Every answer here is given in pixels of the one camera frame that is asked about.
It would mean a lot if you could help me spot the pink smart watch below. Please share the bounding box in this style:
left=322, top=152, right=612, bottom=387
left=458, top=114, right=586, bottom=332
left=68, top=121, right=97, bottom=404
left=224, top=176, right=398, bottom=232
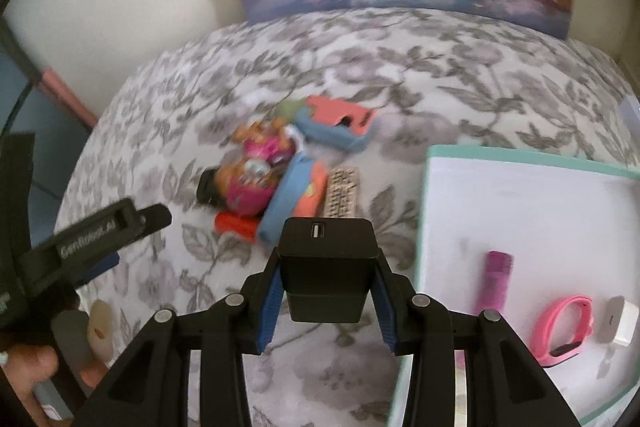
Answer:
left=529, top=295, right=593, bottom=369

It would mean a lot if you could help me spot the red white glue bottle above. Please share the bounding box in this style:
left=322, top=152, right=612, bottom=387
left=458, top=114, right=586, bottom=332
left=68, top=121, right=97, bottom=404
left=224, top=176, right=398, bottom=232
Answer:
left=214, top=210, right=260, bottom=243

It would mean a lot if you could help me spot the purple translucent lighter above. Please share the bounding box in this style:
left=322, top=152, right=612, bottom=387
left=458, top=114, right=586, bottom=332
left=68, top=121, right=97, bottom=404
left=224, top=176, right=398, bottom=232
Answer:
left=474, top=251, right=513, bottom=314

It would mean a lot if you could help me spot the pink doll figure toy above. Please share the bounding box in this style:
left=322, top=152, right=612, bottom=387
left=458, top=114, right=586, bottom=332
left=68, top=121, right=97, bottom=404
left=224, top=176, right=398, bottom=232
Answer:
left=196, top=118, right=297, bottom=217

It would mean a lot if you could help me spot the white charger cube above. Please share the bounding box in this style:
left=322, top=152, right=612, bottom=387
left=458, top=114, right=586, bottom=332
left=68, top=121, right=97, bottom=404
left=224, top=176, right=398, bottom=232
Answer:
left=597, top=296, right=639, bottom=348

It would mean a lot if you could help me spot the orange blue toy knife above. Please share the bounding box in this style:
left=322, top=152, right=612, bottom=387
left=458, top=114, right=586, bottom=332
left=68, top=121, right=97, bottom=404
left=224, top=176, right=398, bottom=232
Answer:
left=256, top=154, right=329, bottom=247

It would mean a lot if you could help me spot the black charger block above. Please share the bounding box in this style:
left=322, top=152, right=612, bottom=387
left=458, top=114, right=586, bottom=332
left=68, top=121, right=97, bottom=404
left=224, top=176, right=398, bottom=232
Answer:
left=277, top=218, right=378, bottom=323

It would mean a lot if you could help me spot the person's hand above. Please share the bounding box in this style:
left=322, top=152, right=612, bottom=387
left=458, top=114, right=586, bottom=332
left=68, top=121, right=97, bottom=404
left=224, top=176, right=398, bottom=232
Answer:
left=0, top=345, right=109, bottom=423

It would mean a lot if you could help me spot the teal white shallow box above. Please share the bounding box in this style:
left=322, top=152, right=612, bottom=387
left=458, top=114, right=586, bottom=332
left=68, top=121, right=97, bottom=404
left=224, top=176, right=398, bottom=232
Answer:
left=387, top=144, right=640, bottom=427

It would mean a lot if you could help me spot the greek pattern lighter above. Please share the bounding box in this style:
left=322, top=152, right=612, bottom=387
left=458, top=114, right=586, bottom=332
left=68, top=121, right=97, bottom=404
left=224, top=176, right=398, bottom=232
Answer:
left=323, top=167, right=360, bottom=218

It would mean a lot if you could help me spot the pink blue green toy knife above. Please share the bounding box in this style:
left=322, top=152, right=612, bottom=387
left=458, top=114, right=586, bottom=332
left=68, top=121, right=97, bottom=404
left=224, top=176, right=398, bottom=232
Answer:
left=276, top=95, right=378, bottom=153

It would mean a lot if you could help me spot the white power strip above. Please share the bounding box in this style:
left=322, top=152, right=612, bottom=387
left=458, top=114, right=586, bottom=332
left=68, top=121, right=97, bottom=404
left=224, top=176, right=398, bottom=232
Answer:
left=618, top=95, right=640, bottom=141

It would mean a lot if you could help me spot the floral grey white blanket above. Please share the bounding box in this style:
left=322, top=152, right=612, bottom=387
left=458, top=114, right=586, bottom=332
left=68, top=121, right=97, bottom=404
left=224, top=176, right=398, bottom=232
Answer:
left=54, top=5, right=640, bottom=427

